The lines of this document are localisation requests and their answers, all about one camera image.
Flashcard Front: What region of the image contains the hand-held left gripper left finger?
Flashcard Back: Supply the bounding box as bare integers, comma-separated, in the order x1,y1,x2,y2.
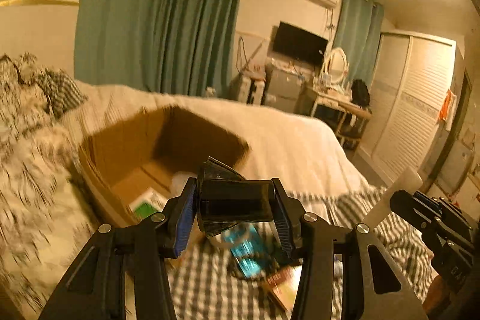
37,177,199,320

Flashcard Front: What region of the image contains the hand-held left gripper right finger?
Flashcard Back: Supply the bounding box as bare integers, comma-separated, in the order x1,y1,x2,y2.
271,178,430,320

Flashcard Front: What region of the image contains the floral patterned duvet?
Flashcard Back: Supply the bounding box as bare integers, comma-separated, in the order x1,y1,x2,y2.
0,52,128,306

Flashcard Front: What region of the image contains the brown cardboard box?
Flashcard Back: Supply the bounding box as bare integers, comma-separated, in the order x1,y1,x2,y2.
77,104,251,264

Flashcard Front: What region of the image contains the black glossy plastic roll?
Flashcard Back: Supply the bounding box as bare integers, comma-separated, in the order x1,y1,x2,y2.
196,156,276,240

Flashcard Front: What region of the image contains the white louvered wardrobe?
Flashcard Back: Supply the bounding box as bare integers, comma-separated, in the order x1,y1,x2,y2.
369,31,466,182

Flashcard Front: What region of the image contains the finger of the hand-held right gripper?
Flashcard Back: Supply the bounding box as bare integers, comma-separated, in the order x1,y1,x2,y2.
413,191,456,216
390,190,437,231

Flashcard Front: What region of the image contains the orange hanging cloth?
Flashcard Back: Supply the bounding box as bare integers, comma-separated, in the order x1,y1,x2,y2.
439,89,456,131

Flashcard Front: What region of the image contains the wide green curtain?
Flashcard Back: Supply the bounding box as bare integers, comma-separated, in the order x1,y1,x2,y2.
74,0,251,96

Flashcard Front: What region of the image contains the green and white packet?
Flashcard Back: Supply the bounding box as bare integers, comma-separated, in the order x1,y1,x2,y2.
127,187,169,221

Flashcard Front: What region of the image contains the white dressing table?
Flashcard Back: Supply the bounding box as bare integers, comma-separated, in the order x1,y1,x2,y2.
309,82,372,152

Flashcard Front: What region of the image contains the checkered pillow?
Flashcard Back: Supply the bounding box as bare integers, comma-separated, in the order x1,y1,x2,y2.
37,67,89,118

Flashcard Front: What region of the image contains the white oval mirror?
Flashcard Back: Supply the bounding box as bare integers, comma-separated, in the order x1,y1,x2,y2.
322,47,350,85

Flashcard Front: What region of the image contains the white low cabinet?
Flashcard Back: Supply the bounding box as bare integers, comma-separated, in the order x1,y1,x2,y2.
439,140,480,208

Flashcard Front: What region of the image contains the narrow green curtain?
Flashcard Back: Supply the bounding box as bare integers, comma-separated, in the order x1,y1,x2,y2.
333,0,385,84

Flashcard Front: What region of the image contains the white floor appliance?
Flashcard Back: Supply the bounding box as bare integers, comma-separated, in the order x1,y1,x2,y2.
229,74,267,107

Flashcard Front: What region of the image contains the brown printed booklet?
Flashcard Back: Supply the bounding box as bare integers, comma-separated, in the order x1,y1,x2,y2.
259,265,302,311

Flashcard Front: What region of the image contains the grey cabinet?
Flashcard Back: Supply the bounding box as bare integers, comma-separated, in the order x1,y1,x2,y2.
262,59,316,114

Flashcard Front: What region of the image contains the grey checkered blanket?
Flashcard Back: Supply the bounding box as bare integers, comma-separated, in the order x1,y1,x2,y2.
165,185,437,320

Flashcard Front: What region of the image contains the black flat television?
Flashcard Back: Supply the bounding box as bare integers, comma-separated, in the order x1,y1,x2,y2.
272,21,330,66

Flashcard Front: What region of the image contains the blue foil packet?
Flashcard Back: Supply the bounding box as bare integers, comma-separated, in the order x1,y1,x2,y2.
221,224,278,279

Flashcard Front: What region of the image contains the white bedspread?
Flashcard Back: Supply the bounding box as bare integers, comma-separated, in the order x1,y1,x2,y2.
60,80,372,204

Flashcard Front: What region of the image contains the person's right forearm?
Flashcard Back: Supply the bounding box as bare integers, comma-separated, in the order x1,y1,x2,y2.
424,275,456,317

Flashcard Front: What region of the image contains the black backpack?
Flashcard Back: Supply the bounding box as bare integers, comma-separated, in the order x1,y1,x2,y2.
350,79,372,107

